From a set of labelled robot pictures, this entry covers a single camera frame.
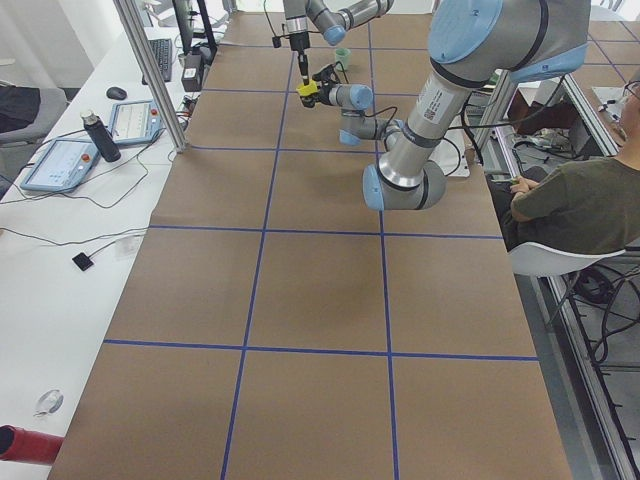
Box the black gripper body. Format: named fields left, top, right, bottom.
left=289, top=32, right=309, bottom=52
left=312, top=63, right=336, bottom=105

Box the yellow plastic cup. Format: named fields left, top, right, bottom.
left=296, top=81, right=319, bottom=98

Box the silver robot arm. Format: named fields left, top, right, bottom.
left=283, top=0, right=394, bottom=85
left=284, top=1, right=590, bottom=211

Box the pale green plastic cup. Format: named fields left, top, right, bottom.
left=334, top=47, right=351, bottom=72

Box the black box with label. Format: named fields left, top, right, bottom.
left=181, top=54, right=203, bottom=93

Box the black monitor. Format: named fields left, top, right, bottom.
left=172, top=0, right=194, bottom=55

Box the black keyboard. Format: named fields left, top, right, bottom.
left=148, top=39, right=173, bottom=82

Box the far blue teach pendant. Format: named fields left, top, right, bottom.
left=109, top=100, right=164, bottom=146

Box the blue teach pendant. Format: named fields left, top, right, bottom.
left=20, top=139, right=99, bottom=193
left=109, top=100, right=164, bottom=146

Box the black computer mouse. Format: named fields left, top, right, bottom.
left=105, top=86, right=127, bottom=101

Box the black water bottle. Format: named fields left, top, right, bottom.
left=80, top=110, right=121, bottom=162

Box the near blue teach pendant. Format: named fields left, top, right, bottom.
left=20, top=139, right=99, bottom=193

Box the white chair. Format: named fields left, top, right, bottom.
left=508, top=242, right=625, bottom=277

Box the small black puck device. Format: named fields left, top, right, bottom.
left=72, top=252, right=94, bottom=271

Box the person in dark shirt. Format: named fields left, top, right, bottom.
left=486, top=77, right=639, bottom=254

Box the clear tape roll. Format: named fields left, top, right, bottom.
left=34, top=389, right=64, bottom=417

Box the red cylinder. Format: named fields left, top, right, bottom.
left=1, top=425, right=64, bottom=465

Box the aluminium frame post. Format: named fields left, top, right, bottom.
left=113, top=0, right=187, bottom=153

